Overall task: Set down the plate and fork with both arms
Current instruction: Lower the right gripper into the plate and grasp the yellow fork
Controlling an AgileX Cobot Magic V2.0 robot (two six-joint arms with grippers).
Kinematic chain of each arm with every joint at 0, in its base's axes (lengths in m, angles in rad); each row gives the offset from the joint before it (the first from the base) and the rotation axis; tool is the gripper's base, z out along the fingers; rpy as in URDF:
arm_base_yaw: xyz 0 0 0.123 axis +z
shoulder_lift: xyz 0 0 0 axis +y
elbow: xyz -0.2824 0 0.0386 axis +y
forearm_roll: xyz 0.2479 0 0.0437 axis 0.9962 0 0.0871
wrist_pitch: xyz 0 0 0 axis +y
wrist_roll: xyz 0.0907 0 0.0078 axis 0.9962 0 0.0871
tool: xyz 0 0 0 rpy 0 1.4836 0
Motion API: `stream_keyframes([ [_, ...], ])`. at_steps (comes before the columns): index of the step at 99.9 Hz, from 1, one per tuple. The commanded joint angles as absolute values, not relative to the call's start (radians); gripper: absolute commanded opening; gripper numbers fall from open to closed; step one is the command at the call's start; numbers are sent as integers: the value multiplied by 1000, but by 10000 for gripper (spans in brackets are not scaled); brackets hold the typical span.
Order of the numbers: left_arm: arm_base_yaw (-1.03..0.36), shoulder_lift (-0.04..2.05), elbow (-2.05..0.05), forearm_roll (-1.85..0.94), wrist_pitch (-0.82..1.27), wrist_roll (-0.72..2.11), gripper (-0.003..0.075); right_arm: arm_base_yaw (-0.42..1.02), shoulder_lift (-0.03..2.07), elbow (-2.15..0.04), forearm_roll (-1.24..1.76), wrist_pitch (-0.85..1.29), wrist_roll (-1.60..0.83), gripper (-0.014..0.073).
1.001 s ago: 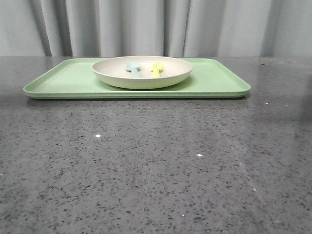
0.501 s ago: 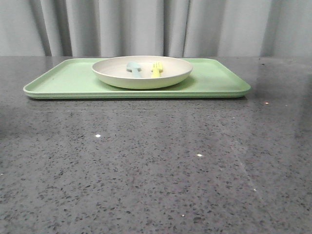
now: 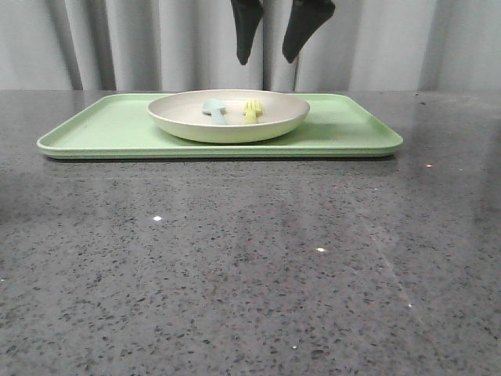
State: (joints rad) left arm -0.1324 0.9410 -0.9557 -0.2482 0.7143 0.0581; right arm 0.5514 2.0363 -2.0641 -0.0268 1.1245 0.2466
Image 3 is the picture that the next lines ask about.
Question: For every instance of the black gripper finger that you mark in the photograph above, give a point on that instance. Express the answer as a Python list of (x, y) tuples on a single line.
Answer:
[(306, 17), (247, 15)]

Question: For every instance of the yellow plastic fork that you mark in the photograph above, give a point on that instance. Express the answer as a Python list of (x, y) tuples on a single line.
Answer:
[(252, 110)]

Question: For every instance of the cream round plate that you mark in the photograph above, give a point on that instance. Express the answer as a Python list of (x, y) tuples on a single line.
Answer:
[(181, 115)]

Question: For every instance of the light blue plastic spoon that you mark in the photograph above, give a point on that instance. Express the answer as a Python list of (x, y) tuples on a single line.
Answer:
[(215, 108)]

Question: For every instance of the light green plastic tray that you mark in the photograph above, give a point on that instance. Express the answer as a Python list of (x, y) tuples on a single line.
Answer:
[(119, 127)]

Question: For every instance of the grey pleated curtain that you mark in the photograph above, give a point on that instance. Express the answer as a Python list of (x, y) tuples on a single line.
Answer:
[(176, 46)]

